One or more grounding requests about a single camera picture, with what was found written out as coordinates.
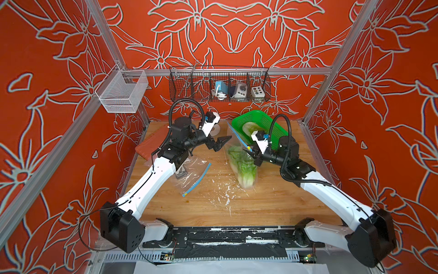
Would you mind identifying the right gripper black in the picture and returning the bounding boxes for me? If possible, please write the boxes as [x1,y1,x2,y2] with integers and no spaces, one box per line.
[242,144,289,170]

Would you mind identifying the chinese cabbage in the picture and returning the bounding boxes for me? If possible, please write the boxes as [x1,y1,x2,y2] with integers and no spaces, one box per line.
[242,122,263,137]

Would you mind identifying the clear zip-top bag blue seal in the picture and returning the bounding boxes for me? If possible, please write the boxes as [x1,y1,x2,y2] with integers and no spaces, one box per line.
[170,156,211,197]

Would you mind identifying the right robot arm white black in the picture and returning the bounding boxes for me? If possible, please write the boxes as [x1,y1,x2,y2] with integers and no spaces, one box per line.
[248,120,396,268]

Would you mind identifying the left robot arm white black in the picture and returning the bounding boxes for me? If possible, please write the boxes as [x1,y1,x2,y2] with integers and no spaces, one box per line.
[99,98,231,253]

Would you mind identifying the white tape roll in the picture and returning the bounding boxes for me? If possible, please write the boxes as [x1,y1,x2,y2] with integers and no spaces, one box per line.
[210,124,221,137]

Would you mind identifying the green plastic basket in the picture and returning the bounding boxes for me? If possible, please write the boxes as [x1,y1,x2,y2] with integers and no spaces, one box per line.
[231,110,288,150]

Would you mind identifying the blue white device in basket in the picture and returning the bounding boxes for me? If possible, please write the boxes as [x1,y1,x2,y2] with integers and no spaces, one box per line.
[211,81,228,100]

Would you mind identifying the white round dial device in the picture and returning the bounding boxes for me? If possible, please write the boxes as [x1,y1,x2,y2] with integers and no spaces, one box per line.
[230,82,248,99]

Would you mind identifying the orange plastic tool case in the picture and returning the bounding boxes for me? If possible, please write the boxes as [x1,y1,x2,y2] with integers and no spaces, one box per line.
[135,126,168,161]

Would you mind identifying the white button box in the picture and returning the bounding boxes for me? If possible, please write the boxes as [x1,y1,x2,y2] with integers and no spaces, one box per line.
[251,86,265,102]

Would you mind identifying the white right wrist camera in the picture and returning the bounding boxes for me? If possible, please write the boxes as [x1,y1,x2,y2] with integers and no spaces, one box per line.
[251,130,270,154]

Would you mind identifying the black wire wall basket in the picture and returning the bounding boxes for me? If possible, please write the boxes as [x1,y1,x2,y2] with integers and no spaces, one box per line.
[169,65,271,103]

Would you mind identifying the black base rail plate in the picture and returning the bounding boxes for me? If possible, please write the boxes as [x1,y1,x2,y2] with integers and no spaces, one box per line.
[140,226,325,263]

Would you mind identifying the clear acrylic wall bin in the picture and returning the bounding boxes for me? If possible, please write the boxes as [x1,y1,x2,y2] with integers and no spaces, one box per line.
[95,66,149,114]

